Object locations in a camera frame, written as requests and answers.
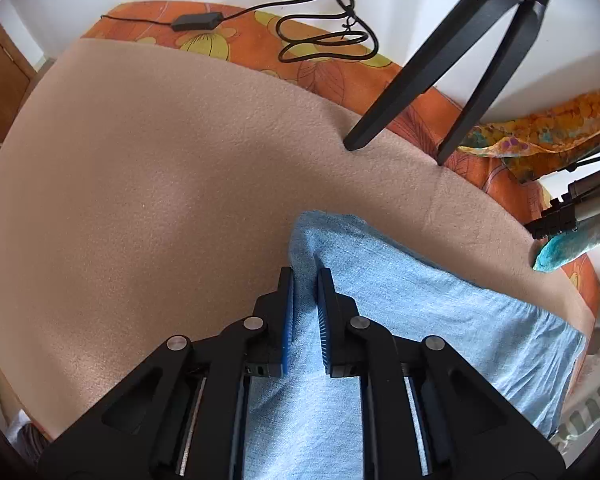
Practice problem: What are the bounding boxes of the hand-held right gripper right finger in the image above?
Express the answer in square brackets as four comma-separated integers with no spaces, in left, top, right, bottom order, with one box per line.
[316,267,566,480]

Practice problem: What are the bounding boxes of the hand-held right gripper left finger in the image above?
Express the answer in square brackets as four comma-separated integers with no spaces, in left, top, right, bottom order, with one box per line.
[37,266,296,480]

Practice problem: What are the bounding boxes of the blue denim pants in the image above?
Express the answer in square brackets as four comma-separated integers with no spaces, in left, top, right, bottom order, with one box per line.
[242,210,588,480]

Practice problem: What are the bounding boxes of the beige blanket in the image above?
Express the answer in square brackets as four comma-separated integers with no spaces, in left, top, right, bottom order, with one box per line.
[0,37,596,441]

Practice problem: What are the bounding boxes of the teal cloth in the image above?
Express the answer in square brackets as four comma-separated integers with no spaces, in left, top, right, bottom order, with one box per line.
[532,215,600,273]

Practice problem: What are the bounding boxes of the silver and black tripod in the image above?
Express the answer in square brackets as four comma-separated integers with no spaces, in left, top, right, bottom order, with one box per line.
[525,142,600,241]

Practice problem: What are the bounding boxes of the orange floral bedsheet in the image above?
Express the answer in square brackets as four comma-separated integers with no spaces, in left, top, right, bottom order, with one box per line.
[80,0,600,341]

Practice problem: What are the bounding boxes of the yellow patterned scarf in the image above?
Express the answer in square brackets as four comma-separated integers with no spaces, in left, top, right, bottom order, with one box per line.
[455,85,600,183]

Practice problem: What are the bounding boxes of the wooden door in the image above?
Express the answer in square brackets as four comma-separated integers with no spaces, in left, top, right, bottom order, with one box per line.
[0,12,37,146]

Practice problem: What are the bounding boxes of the black cable with inline switch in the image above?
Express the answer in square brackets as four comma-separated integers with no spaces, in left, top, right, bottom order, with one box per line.
[100,0,381,63]

